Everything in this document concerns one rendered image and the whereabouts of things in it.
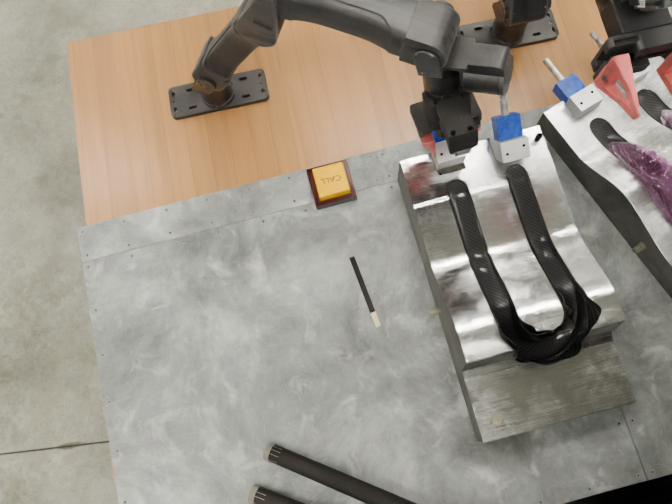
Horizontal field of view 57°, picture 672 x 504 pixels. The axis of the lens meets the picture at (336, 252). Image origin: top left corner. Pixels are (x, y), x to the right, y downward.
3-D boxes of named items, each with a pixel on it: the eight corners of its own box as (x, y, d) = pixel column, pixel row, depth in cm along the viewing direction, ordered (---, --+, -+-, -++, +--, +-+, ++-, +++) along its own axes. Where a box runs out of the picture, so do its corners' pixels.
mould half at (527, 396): (397, 179, 119) (400, 150, 106) (526, 145, 120) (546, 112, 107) (477, 441, 106) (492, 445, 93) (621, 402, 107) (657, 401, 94)
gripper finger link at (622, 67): (688, 97, 75) (663, 29, 77) (631, 109, 75) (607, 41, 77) (662, 121, 81) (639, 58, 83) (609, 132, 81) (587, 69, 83)
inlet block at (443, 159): (416, 101, 111) (417, 91, 106) (443, 93, 111) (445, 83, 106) (436, 170, 110) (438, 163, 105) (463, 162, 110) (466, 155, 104)
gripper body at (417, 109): (483, 122, 97) (482, 87, 91) (420, 140, 98) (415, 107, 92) (470, 95, 101) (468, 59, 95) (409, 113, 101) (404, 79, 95)
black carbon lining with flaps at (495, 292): (440, 187, 111) (447, 166, 102) (526, 165, 111) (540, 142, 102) (502, 377, 102) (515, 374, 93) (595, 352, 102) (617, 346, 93)
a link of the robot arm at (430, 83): (474, 78, 94) (472, 41, 88) (463, 105, 91) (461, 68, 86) (430, 73, 96) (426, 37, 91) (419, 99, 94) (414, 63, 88)
